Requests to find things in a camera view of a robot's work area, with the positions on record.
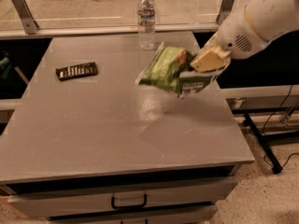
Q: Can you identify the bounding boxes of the clear plastic water bottle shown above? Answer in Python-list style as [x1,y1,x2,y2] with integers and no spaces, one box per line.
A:
[137,0,155,50]

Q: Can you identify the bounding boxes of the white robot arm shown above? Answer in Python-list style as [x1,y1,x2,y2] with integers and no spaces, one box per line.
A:
[191,0,299,73]

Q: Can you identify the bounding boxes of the left metal bracket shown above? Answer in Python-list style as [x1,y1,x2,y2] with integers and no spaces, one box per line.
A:
[11,0,39,35]

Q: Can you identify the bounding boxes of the metal bracket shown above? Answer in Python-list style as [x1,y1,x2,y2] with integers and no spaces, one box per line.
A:
[11,0,39,35]
[216,0,235,25]

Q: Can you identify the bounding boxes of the lower grey drawer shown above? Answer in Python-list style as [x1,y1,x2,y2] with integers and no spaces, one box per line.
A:
[50,205,217,224]

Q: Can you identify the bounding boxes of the black floor cable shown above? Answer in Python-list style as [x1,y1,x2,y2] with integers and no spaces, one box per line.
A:
[261,84,299,170]

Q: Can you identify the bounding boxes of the grey drawer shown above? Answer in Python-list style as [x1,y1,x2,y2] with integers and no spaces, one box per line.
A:
[8,176,237,217]
[50,205,217,224]

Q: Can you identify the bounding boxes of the black stand leg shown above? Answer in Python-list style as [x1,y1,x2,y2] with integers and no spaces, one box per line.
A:
[243,113,283,175]

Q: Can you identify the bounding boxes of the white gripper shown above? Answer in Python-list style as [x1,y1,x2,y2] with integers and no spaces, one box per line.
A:
[191,6,270,73]

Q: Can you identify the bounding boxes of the green jalapeno chip bag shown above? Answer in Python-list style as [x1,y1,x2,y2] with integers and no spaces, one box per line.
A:
[136,43,231,96]

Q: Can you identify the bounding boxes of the dark rxbar chocolate bar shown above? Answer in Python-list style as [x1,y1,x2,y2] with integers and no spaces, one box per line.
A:
[56,62,98,81]

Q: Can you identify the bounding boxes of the black drawer handle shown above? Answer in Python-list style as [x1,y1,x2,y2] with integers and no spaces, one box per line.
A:
[110,194,148,210]

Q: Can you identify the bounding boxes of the upper grey drawer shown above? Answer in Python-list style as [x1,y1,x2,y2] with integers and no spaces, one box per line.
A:
[8,176,237,217]

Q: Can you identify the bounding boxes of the right metal bracket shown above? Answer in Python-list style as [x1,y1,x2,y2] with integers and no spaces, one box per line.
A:
[216,0,235,25]

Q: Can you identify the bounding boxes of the metal window rail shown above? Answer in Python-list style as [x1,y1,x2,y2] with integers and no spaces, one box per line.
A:
[0,22,219,40]

